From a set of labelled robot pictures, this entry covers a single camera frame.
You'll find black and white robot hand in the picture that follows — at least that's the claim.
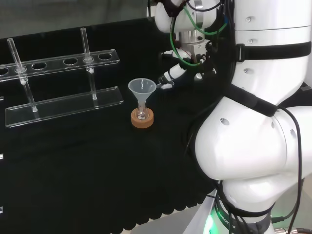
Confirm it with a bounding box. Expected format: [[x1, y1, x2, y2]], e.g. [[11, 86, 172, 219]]
[[158, 41, 218, 84]]

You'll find clear weighing funnel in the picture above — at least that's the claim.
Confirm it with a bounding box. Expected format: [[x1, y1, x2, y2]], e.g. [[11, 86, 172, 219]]
[[156, 81, 176, 90]]

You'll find translucent plastic funnel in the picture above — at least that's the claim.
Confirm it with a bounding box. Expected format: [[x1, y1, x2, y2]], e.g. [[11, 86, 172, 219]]
[[128, 78, 156, 111]]

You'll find clear funnel stand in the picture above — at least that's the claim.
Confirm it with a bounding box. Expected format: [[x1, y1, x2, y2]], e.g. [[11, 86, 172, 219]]
[[0, 27, 124, 129]]

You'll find small round-bottom glass flask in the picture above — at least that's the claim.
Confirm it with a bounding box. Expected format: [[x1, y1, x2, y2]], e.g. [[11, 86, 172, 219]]
[[136, 103, 150, 121]]

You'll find black cloth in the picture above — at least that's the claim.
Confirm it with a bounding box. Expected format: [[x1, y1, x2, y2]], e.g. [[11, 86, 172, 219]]
[[0, 17, 312, 231]]

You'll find green cable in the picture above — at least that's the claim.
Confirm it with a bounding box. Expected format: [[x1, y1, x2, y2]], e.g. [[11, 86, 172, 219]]
[[169, 4, 229, 67]]

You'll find cork ring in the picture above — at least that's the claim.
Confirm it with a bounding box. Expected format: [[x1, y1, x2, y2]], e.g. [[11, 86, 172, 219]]
[[131, 108, 155, 129]]

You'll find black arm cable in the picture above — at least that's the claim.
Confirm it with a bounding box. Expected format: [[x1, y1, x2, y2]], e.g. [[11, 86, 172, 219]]
[[272, 106, 303, 224]]

